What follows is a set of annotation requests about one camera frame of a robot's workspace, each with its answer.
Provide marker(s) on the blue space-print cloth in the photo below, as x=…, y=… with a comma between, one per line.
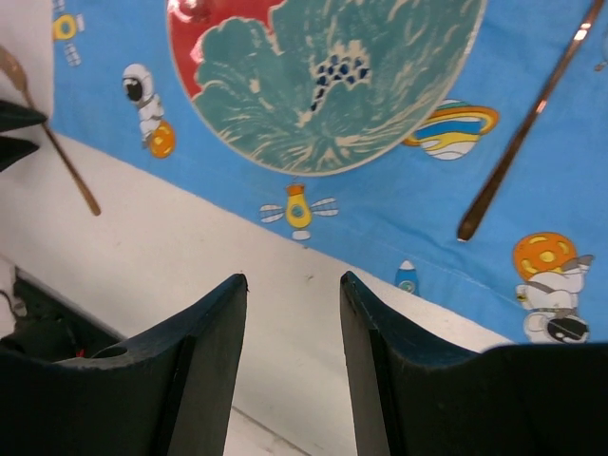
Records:
x=535, y=271

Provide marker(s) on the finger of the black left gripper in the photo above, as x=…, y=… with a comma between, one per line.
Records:
x=14, y=116
x=13, y=150

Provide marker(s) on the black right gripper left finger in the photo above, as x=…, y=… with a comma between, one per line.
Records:
x=165, y=391

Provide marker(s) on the red and teal plate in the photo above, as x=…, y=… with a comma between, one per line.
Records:
x=318, y=87

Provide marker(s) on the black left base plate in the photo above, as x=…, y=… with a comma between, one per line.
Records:
x=49, y=328

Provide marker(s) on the copper spoon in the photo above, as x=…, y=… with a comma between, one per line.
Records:
x=475, y=213

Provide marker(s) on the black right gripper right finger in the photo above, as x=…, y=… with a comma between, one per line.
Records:
x=414, y=393

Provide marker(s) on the copper fork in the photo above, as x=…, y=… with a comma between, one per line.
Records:
x=15, y=72

